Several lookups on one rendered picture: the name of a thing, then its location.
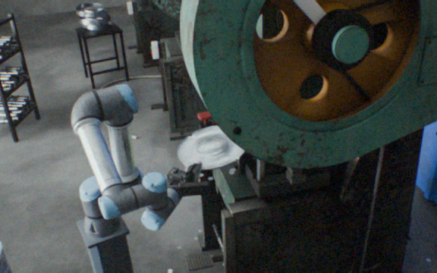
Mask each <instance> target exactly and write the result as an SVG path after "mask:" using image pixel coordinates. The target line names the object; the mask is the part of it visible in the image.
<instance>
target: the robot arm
mask: <svg viewBox="0 0 437 273"><path fill-rule="evenodd" d="M138 111H139V107H138V104H137V100H136V98H134V94H133V92H132V90H131V88H130V87H129V86H128V85H127V84H121V85H115V86H110V87H107V88H103V89H98V90H97V91H94V92H89V93H86V94H83V95H82V96H81V97H80V98H79V99H78V100H77V101H76V102H75V104H74V108H73V111H72V114H71V124H72V128H73V130H74V133H75V134H76V135H77V136H79V138H80V141H81V142H82V145H83V149H84V151H85V153H86V156H87V159H89V161H90V164H91V168H92V170H93V173H94V175H95V176H93V177H90V178H88V179H86V180H85V181H84V182H83V183H82V184H81V185H80V198H81V199H82V202H83V208H84V211H85V215H86V217H85V222H84V228H85V231H86V234H87V235H88V236H89V237H93V238H103V237H107V236H110V235H112V234H113V233H114V232H116V230H117V229H118V228H119V226H120V221H119V216H121V215H123V214H126V213H128V212H132V211H135V210H138V209H141V208H144V207H146V211H145V212H144V213H143V215H142V217H141V221H142V223H143V225H144V226H145V227H146V228H148V229H151V230H153V231H157V230H159V229H160V228H161V226H162V225H164V224H165V222H166V220H167V219H168V217H170V216H171V214H172V212H173V211H174V210H175V208H176V207H177V206H178V204H179V203H180V201H181V200H182V197H186V196H206V195H210V192H211V190H210V182H208V181H206V182H197V181H198V179H199V175H200V172H201V170H197V169H198V168H200V166H201V165H202V162H199V160H198V162H185V163H184V166H185V167H186V168H185V171H183V170H180V169H179V168H176V167H173V168H172V169H171V170H173V169H175V170H176V171H173V173H170V172H171V170H170V171H169V172H168V173H167V180H166V179H165V176H164V175H163V174H161V173H159V172H150V173H148V174H147V175H145V176H144V175H143V172H142V171H141V170H140V169H139V168H138V167H137V166H135V165H134V153H133V145H132V138H131V131H130V123H131V122H132V121H133V119H134V116H133V114H136V113H138ZM101 122H103V123H104V124H105V125H106V126H108V135H109V140H110V146H111V151H112V155H111V154H110V151H109V150H108V146H107V144H106V142H105V139H104V137H103V135H102V132H101V130H100V127H101ZM169 176H171V178H170V177H169Z"/></svg>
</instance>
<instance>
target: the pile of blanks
mask: <svg viewBox="0 0 437 273"><path fill-rule="evenodd" d="M0 273H13V271H12V270H11V266H10V265H9V262H8V259H7V256H6V254H5V251H4V248H3V247H2V254H1V256H0Z"/></svg>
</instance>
